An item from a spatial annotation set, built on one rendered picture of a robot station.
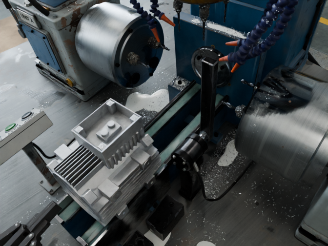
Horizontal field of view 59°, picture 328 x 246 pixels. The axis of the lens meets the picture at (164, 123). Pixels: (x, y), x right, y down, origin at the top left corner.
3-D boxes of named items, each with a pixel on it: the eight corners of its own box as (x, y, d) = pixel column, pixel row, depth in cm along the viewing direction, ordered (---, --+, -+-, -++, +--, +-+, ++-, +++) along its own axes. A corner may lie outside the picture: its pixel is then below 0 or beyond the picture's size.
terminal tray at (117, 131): (115, 117, 74) (109, 97, 69) (146, 136, 70) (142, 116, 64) (79, 148, 69) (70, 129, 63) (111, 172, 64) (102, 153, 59)
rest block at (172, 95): (178, 96, 116) (177, 73, 107) (193, 103, 113) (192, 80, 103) (169, 105, 113) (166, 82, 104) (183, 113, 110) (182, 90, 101)
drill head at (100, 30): (109, 37, 126) (93, -22, 107) (175, 68, 109) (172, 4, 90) (63, 68, 115) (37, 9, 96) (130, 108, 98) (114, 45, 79)
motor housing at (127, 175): (116, 144, 88) (101, 100, 74) (165, 177, 79) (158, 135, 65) (64, 193, 79) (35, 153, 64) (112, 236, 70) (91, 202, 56)
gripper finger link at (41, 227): (25, 239, 59) (33, 249, 58) (44, 218, 61) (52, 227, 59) (29, 240, 60) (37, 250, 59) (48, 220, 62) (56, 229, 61)
